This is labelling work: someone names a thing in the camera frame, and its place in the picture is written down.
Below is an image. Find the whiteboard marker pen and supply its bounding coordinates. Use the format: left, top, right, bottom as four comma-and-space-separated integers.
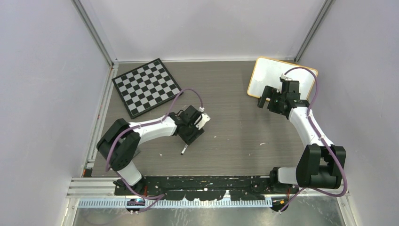
180, 144, 188, 155

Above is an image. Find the yellow framed whiteboard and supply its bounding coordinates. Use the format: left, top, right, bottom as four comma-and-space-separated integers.
247, 56, 315, 99

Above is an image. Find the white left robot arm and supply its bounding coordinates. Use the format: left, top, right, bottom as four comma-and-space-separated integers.
96, 105, 211, 195

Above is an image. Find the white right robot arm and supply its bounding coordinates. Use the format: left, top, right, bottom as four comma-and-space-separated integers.
257, 79, 348, 194

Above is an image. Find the black white chessboard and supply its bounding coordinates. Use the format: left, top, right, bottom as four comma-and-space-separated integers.
112, 58, 182, 119

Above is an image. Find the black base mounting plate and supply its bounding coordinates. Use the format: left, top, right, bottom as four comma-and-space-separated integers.
113, 176, 299, 201

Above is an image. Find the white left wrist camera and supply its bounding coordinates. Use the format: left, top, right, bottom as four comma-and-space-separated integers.
195, 113, 210, 129

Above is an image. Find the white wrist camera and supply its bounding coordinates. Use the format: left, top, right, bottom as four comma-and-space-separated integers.
195, 113, 210, 129
280, 73, 290, 80

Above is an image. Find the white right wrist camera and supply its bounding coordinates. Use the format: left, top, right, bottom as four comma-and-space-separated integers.
280, 73, 290, 80

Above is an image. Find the aluminium frame rail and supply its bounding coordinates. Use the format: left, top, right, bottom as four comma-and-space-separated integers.
67, 176, 341, 211

